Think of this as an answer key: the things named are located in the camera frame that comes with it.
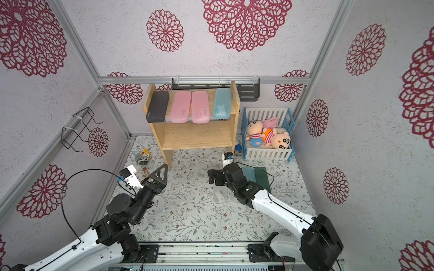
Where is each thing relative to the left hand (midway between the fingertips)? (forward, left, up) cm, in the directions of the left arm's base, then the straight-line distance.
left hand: (165, 169), depth 65 cm
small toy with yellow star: (+23, +24, -26) cm, 43 cm away
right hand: (+8, -21, -15) cm, 27 cm away
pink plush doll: (+41, -44, -19) cm, 63 cm away
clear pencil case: (+1, -28, -31) cm, 42 cm away
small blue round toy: (+31, -33, -28) cm, 53 cm away
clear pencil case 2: (+3, -22, -30) cm, 37 cm away
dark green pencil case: (+14, -46, -33) cm, 59 cm away
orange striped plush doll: (+35, -53, -21) cm, 67 cm away
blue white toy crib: (+52, -65, -21) cm, 86 cm away
